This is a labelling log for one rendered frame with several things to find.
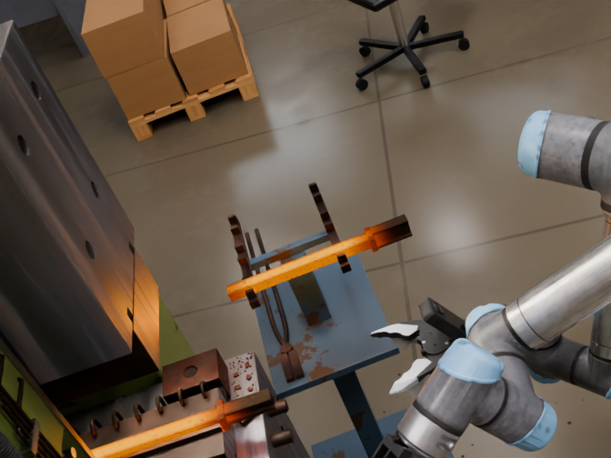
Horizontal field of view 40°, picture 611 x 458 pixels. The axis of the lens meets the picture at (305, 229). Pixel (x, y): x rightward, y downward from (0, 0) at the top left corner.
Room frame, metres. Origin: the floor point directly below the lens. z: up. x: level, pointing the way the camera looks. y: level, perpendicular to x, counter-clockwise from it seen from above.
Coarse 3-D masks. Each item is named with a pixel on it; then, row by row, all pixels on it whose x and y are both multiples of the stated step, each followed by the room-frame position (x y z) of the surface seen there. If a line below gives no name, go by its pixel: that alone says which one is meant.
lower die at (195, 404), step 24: (168, 408) 1.14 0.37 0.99; (192, 408) 1.12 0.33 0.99; (96, 432) 1.16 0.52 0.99; (120, 432) 1.13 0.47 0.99; (192, 432) 1.05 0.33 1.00; (216, 432) 1.04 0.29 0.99; (120, 456) 1.07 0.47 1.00; (144, 456) 1.05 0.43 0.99; (168, 456) 1.03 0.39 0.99; (192, 456) 1.01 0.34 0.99; (216, 456) 0.99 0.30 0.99
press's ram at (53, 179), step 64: (0, 64) 1.05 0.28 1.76; (0, 128) 0.94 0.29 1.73; (64, 128) 1.14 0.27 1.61; (0, 192) 0.90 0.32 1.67; (64, 192) 1.00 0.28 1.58; (0, 256) 0.90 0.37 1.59; (64, 256) 0.89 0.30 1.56; (128, 256) 1.09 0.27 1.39; (0, 320) 0.90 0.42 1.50; (64, 320) 0.90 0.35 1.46; (128, 320) 0.95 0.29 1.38
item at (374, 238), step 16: (384, 224) 1.39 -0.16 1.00; (400, 224) 1.38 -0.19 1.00; (352, 240) 1.40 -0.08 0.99; (368, 240) 1.38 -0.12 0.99; (384, 240) 1.38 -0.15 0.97; (400, 240) 1.38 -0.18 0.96; (304, 256) 1.41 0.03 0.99; (320, 256) 1.39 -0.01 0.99; (272, 272) 1.40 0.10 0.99; (288, 272) 1.38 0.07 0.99; (304, 272) 1.38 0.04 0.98; (240, 288) 1.39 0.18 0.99; (256, 288) 1.39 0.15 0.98
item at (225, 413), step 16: (240, 400) 1.07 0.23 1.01; (256, 400) 1.05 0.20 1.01; (272, 400) 1.05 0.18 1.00; (192, 416) 1.08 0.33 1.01; (208, 416) 1.07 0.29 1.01; (224, 416) 1.05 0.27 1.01; (240, 416) 1.05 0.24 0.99; (144, 432) 1.09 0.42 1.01; (160, 432) 1.08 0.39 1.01; (176, 432) 1.06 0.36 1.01; (96, 448) 1.10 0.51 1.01; (112, 448) 1.08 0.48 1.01; (128, 448) 1.07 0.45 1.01
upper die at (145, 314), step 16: (144, 272) 1.12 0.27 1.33; (144, 288) 1.07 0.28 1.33; (144, 304) 1.03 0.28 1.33; (144, 320) 1.00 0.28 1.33; (144, 336) 0.96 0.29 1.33; (144, 352) 0.94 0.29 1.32; (96, 368) 0.95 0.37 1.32; (112, 368) 0.95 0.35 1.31; (128, 368) 0.95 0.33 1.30; (144, 368) 0.94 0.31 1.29; (48, 384) 0.96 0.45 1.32; (64, 384) 0.95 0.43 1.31; (80, 384) 0.95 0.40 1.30; (96, 384) 0.95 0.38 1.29; (112, 384) 0.95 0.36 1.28; (64, 400) 0.96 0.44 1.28
